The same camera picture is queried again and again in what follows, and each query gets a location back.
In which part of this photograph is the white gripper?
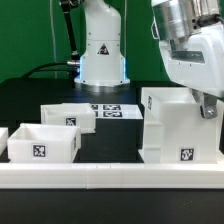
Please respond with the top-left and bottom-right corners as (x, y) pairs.
(159, 24), (224, 119)

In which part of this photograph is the white drawer cabinet frame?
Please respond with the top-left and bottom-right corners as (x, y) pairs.
(141, 87), (224, 164)

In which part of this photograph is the white front drawer box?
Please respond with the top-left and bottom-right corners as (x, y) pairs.
(7, 123), (81, 163)

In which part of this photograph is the white drawer box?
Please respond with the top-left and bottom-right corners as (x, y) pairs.
(40, 103), (96, 134)
(7, 123), (81, 163)

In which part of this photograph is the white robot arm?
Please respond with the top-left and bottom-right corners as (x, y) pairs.
(75, 0), (224, 119)

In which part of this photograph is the white rear drawer box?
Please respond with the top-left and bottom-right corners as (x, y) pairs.
(40, 103), (96, 134)

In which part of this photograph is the white marker base sheet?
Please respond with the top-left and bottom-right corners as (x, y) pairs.
(91, 104), (143, 120)

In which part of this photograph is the white U-shaped fence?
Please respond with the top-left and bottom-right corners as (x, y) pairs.
(0, 127), (224, 189)

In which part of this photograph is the black cable bundle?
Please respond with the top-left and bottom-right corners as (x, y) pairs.
(21, 62), (76, 80)

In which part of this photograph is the black hose with connector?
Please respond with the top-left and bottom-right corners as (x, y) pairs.
(59, 0), (82, 68)

